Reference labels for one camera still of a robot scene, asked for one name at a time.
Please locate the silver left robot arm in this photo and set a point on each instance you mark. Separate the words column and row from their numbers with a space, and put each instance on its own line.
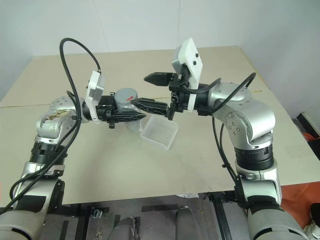
column 50, row 125

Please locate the grey jar lid red mark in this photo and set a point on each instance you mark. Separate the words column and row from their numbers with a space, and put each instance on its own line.
column 125, row 96

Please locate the translucent white plastic box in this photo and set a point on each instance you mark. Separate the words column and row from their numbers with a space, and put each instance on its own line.
column 160, row 132

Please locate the black round object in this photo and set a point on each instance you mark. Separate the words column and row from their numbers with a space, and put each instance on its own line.
column 315, row 212

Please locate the orange cloth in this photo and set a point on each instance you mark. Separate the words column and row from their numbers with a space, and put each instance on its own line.
column 297, row 192

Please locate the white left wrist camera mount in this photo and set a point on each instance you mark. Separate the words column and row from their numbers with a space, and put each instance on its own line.
column 94, row 82

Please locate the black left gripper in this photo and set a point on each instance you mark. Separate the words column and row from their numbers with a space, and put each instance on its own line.
column 107, row 112

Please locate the small metal clip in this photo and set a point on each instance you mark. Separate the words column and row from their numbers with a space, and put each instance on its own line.
column 96, row 212

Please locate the black metal table frame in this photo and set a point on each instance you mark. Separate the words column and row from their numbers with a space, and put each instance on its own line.
column 155, row 208

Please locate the clear plastic jar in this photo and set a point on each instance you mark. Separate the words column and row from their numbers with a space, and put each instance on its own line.
column 135, row 126

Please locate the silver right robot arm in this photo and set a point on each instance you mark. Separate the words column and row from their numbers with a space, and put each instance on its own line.
column 257, row 117

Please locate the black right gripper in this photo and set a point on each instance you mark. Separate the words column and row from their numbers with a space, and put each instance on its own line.
column 178, row 98

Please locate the crumpled white scrap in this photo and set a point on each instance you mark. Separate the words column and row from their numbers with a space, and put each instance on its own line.
column 187, row 195

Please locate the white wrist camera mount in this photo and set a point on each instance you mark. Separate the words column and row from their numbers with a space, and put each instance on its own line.
column 94, row 82
column 191, row 60

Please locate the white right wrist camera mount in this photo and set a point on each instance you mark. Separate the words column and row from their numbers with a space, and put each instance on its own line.
column 191, row 60

